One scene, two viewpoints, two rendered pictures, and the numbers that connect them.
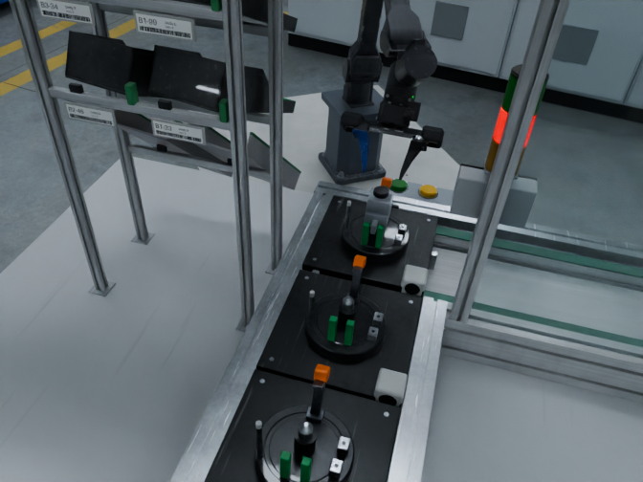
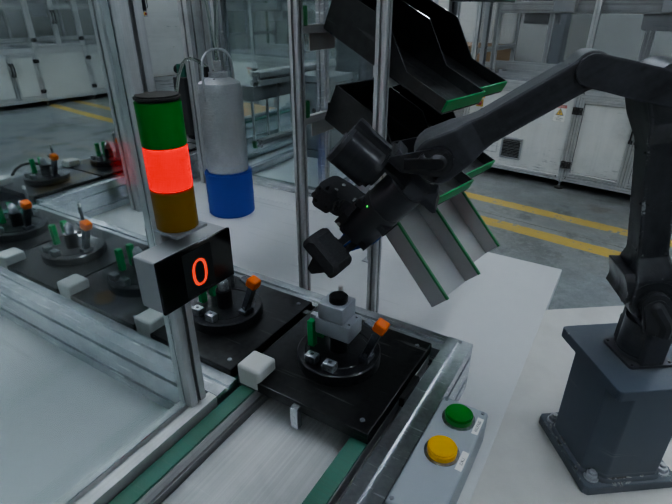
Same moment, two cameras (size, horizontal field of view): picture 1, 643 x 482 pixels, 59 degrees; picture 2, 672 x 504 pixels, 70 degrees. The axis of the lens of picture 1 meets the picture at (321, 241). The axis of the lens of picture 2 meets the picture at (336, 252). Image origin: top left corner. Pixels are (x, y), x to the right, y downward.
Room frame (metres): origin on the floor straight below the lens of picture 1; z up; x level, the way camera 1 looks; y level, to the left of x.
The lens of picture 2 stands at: (1.10, -0.72, 1.50)
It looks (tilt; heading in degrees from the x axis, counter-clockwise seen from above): 27 degrees down; 108
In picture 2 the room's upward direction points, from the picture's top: straight up
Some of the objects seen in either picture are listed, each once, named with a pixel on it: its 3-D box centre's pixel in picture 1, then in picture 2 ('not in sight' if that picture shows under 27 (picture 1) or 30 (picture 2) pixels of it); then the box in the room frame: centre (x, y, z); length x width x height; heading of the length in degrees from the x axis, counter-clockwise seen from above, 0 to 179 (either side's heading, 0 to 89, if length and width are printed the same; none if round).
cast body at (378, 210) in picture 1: (378, 207); (333, 311); (0.89, -0.11, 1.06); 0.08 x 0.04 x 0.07; 167
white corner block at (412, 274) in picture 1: (413, 280); (256, 370); (0.78, -0.18, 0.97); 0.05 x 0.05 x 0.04; 77
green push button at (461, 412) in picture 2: (398, 186); (458, 417); (1.11, -0.17, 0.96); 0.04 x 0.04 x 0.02
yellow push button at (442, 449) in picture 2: (428, 192); (441, 451); (1.09, -0.24, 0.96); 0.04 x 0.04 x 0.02
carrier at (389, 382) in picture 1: (346, 313); (223, 294); (0.65, -0.05, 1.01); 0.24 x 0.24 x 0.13; 77
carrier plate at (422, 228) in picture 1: (373, 242); (338, 362); (0.90, -0.11, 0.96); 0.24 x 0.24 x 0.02; 77
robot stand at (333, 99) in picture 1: (354, 135); (618, 405); (1.34, -0.07, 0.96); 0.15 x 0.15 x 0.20; 24
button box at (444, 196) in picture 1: (426, 203); (439, 466); (1.09, -0.24, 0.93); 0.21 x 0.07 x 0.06; 77
